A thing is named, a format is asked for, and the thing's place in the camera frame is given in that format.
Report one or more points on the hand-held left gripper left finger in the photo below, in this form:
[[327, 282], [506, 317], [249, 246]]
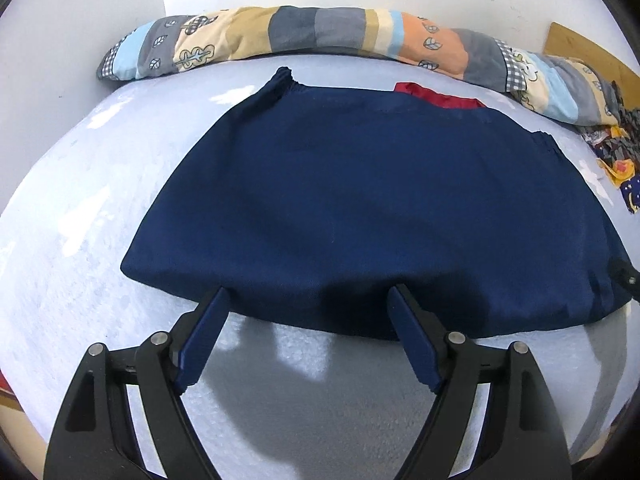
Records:
[[205, 335]]

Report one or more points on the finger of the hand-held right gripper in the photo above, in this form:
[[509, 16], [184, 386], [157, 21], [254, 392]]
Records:
[[627, 277]]

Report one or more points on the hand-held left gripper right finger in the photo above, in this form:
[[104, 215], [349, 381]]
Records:
[[415, 340]]

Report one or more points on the navy work jacket red collar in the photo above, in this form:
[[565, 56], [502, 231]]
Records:
[[375, 185]]

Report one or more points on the navy star-print cloth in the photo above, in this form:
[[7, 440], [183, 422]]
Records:
[[627, 185]]

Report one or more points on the dark leaf-print cloth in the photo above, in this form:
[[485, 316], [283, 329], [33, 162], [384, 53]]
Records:
[[612, 135]]

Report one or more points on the light blue cloud-print bed sheet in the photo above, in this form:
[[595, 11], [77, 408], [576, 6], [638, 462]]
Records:
[[100, 235]]

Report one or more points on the wooden headboard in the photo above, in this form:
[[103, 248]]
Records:
[[585, 50]]

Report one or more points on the rolled patchwork quilt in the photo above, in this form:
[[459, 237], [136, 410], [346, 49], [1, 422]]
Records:
[[325, 30]]

